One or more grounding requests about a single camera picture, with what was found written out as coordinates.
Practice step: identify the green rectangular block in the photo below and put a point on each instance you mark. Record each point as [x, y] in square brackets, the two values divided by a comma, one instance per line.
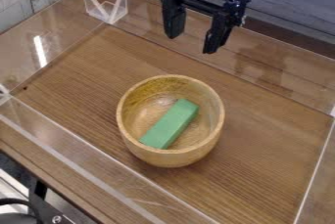
[170, 125]

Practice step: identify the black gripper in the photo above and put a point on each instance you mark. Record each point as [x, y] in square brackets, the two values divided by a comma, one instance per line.
[222, 21]

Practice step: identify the light wooden bowl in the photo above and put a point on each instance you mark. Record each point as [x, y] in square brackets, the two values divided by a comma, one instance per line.
[147, 101]

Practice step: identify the clear acrylic corner bracket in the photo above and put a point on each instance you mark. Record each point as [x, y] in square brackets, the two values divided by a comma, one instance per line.
[106, 11]

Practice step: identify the clear acrylic front wall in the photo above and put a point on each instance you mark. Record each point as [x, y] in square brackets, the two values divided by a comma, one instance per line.
[113, 193]

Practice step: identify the black metal table frame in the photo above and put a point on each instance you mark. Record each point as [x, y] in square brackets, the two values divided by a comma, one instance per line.
[48, 214]

